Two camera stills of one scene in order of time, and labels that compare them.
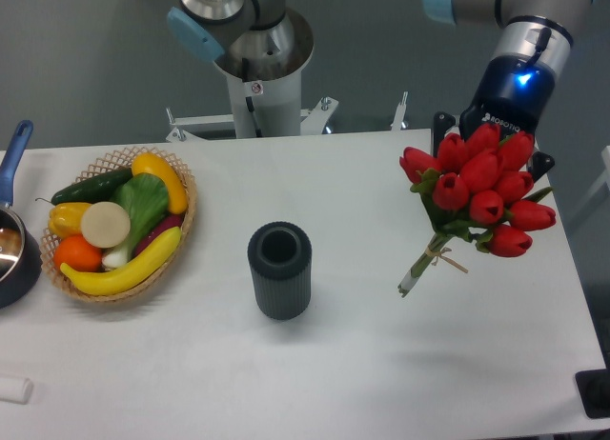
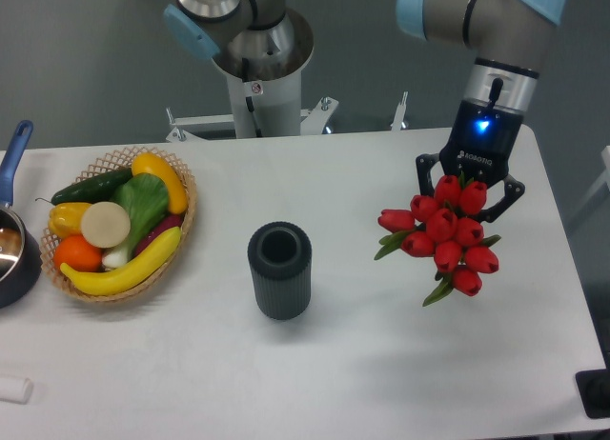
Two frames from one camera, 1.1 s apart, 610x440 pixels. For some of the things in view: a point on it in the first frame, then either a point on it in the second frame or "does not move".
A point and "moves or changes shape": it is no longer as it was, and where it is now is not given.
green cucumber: x=94 y=190 does not move
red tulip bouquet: x=479 y=187 moves or changes shape
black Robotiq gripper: x=514 y=92 to x=478 y=146
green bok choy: x=145 y=197 does not move
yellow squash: x=152 y=164 does not move
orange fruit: x=74 y=250 does not move
